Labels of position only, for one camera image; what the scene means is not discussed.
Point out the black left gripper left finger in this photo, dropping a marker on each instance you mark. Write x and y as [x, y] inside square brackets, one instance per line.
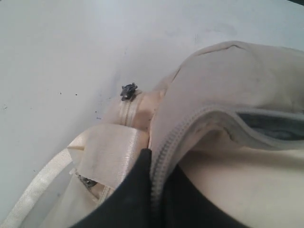
[129, 205]

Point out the beige duffel bag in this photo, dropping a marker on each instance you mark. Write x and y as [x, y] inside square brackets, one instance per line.
[231, 117]

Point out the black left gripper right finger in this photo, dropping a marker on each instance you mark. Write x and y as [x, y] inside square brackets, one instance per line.
[183, 206]

